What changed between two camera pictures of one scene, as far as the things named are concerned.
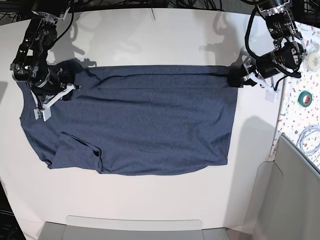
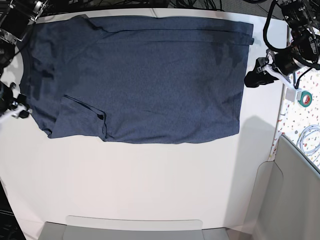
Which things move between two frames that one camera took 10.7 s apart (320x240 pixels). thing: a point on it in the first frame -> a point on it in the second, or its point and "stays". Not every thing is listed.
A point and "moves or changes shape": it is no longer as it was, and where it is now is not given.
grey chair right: [284, 203] stays
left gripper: [45, 84] -> [16, 105]
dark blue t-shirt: [134, 120] moves or changes shape
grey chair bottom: [93, 228] stays
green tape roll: [308, 100] stays
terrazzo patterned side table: [299, 118] stays
